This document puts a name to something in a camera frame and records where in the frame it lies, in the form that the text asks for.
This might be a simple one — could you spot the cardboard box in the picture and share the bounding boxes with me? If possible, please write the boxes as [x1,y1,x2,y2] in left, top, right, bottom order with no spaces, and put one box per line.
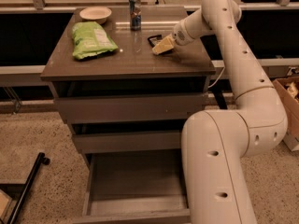
[273,77,299,151]

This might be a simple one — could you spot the white cable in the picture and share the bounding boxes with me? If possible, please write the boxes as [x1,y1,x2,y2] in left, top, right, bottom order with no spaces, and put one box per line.
[206,66,226,90]

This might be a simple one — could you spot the grey middle drawer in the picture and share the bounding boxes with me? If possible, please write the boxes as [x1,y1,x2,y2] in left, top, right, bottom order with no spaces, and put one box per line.
[72,131,180,154]

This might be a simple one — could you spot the grey horizontal rail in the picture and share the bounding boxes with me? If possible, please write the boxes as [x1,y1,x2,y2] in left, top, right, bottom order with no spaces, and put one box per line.
[0,58,299,87]

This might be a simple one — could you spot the grey drawer cabinet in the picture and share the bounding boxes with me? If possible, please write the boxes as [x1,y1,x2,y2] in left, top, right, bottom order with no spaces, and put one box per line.
[40,6,217,170]

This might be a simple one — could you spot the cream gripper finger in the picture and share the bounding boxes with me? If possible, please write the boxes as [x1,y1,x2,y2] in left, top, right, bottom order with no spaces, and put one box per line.
[152,35,175,55]

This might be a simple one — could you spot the grey top drawer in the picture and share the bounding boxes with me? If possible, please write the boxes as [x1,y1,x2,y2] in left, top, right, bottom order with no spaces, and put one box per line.
[55,93,206,124]

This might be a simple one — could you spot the blue energy drink can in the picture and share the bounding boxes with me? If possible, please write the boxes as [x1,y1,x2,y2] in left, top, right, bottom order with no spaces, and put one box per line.
[129,0,141,31]

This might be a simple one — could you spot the white bowl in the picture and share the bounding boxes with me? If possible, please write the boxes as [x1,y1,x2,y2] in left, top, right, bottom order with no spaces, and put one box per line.
[79,7,112,24]

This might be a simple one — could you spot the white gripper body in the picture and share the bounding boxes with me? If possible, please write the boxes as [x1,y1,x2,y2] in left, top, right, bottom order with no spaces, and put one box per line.
[172,17,209,46]

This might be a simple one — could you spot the green chip bag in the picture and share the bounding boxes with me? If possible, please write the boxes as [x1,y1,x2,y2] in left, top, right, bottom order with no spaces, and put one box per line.
[72,21,118,60]

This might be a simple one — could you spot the black metal frame leg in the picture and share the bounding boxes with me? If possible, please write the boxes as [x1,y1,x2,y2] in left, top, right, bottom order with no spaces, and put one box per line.
[7,152,50,224]

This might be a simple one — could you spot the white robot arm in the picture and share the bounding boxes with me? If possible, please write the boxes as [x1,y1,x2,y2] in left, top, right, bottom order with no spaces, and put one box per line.
[153,0,288,224]

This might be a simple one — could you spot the grey open bottom drawer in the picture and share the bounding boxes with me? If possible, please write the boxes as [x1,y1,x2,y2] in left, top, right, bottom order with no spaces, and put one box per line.
[74,149,190,224]

